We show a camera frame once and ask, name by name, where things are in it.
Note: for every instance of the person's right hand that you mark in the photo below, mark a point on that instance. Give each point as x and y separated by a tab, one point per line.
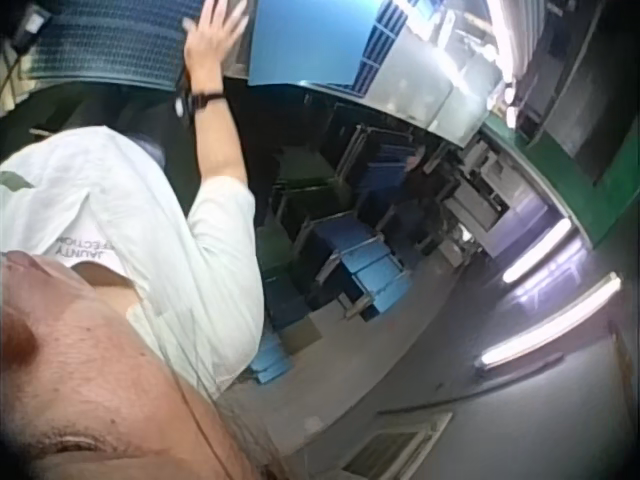
212	55

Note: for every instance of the black wrist band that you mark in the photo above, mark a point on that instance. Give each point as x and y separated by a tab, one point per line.
202	99

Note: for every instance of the smooth blue sheet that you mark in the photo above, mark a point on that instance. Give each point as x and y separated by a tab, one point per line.
295	45

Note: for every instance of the dark blue mesh panel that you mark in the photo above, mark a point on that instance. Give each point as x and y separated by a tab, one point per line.
110	45

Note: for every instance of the stainless steel work table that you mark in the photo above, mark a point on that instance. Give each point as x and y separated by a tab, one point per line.
430	90

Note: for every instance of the carts with blue crates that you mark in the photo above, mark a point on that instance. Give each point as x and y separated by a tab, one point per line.
350	250

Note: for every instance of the white machine cabinet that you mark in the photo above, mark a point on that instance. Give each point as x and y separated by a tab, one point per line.
495	200

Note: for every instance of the green beam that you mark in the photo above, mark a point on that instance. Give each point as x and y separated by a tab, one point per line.
545	165

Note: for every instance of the fluorescent tube light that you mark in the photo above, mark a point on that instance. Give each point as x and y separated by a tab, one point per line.
540	250
550	320

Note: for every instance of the white slatted grille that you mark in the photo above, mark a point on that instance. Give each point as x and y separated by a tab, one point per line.
395	445

